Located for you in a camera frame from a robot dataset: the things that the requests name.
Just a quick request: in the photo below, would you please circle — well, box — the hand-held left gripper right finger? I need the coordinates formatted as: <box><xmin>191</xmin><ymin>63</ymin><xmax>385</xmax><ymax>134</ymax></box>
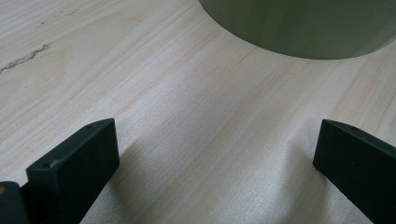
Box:
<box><xmin>312</xmin><ymin>119</ymin><xmax>396</xmax><ymax>224</ymax></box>

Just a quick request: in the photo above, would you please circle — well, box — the green plastic trash bin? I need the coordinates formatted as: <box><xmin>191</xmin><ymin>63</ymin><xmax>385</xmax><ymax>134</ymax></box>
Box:
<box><xmin>198</xmin><ymin>0</ymin><xmax>396</xmax><ymax>61</ymax></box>

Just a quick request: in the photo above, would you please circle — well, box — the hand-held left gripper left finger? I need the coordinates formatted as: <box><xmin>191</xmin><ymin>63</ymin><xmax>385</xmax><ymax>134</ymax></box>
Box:
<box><xmin>20</xmin><ymin>118</ymin><xmax>120</xmax><ymax>224</ymax></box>

